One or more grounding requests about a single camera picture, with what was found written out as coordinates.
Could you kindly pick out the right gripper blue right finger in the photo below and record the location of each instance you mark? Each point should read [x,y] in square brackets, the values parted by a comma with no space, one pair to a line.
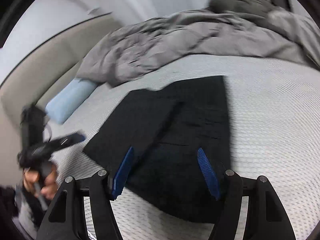
[266,216]

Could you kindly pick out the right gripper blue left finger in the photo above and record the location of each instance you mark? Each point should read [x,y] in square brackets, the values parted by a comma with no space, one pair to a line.
[65,217]

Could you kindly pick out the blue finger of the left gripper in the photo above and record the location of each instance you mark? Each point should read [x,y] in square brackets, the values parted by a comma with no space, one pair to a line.
[72,139]

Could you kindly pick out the black pants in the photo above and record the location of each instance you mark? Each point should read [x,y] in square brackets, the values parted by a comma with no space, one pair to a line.
[165,129]

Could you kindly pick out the left hand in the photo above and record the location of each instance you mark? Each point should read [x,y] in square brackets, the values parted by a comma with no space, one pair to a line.
[49,185]

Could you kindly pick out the light blue pillow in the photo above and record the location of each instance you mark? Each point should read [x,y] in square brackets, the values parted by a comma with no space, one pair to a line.
[63,105]

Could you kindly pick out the beige padded headboard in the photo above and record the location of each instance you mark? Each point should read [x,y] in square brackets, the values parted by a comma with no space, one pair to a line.
[39,76]

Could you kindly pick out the white honeycomb mattress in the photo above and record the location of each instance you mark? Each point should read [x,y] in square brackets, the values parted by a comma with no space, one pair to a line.
[274,117]

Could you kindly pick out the grey rumpled duvet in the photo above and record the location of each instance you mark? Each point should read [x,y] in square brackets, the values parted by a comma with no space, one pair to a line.
[245,28]

